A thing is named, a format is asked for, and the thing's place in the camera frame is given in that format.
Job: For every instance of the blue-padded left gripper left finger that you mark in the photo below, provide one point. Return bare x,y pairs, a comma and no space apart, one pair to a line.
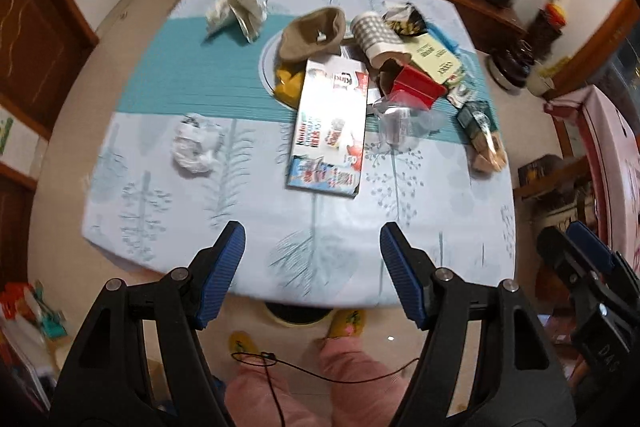
213,270

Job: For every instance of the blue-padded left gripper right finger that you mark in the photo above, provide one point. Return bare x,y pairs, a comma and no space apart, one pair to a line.
411,272

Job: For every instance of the white Kinder chocolate box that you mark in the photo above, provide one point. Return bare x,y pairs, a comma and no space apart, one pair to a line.
327,143

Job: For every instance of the dark green snack packet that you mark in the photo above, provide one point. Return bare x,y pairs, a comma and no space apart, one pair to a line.
480,128

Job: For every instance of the black and white snack bag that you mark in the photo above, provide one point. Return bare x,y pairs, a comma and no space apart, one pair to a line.
404,19

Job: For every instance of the yellow rimmed trash bin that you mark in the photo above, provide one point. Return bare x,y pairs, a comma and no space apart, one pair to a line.
296,316

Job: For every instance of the left yellow slipper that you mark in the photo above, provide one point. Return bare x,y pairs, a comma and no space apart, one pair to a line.
242,348

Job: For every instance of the yellow slipper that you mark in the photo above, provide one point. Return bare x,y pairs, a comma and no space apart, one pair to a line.
347,323
242,348

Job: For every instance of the right yellow slipper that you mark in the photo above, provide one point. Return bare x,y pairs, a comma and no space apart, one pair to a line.
347,323

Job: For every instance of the leaf-print teal tablecloth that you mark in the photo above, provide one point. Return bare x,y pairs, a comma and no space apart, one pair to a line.
302,248

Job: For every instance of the crumpled white plastic bag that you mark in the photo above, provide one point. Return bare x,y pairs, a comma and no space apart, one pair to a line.
196,143

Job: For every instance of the pink-covered side table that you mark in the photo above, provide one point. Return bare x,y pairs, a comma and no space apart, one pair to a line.
613,158

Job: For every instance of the clear plastic cup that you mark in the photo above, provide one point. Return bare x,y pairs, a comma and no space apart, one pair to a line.
401,125

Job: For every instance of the red cardboard box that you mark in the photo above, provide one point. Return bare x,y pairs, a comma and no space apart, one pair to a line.
404,83

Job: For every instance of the yellow plastic wrapper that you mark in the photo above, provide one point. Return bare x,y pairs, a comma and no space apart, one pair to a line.
290,85

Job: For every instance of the yellow-green flat box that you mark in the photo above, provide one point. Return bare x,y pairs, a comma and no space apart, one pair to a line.
432,57

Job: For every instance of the round white table mat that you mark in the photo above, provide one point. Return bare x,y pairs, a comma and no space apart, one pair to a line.
268,64

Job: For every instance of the checkered paper cup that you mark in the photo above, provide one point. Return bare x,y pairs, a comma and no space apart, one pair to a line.
378,42

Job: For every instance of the brown paper pulp cup tray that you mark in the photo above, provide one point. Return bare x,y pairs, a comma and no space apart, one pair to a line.
318,32

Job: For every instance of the crumpled silver foil wrapper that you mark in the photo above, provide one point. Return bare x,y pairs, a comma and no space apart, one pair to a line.
250,15

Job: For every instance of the black pedestal with red-yellow ornament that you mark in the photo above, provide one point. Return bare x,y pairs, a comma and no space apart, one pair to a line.
545,29

